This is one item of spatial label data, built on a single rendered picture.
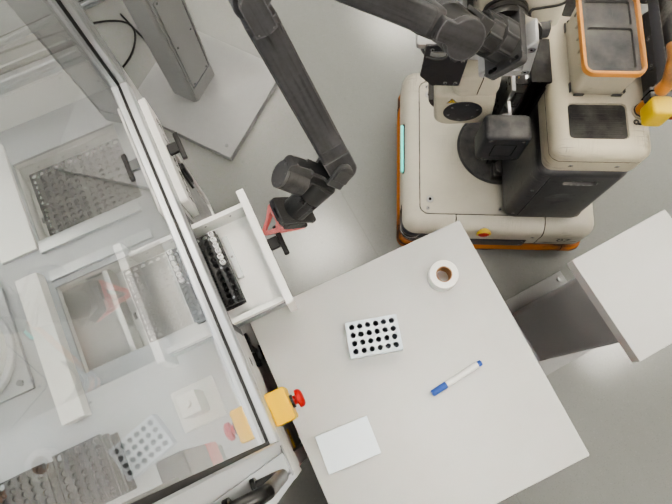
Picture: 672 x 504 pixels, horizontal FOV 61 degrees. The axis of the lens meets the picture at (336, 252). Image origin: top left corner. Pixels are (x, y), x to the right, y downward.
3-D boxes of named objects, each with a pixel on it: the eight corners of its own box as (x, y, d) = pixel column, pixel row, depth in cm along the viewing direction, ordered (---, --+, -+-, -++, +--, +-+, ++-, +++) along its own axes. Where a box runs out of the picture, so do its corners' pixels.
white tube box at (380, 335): (395, 316, 139) (396, 313, 135) (402, 350, 136) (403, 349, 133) (344, 325, 138) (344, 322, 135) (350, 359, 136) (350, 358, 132)
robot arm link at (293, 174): (357, 171, 114) (343, 147, 119) (311, 151, 107) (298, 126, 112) (323, 215, 119) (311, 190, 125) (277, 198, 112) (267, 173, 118)
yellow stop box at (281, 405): (288, 385, 127) (285, 384, 120) (302, 416, 125) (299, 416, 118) (267, 395, 127) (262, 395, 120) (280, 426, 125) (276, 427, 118)
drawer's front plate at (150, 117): (158, 118, 147) (143, 96, 137) (200, 215, 140) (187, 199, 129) (152, 121, 147) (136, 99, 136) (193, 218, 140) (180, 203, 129)
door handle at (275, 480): (286, 461, 74) (265, 479, 56) (294, 480, 74) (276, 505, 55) (251, 478, 74) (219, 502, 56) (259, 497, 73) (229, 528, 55)
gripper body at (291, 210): (267, 202, 123) (287, 182, 118) (300, 200, 130) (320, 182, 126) (279, 228, 121) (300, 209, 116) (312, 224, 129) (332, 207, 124)
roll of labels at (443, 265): (439, 297, 140) (441, 294, 136) (421, 274, 141) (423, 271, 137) (461, 280, 141) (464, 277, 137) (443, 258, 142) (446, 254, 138)
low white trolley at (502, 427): (421, 282, 218) (459, 219, 145) (502, 437, 203) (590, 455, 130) (282, 348, 213) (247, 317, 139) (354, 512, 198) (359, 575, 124)
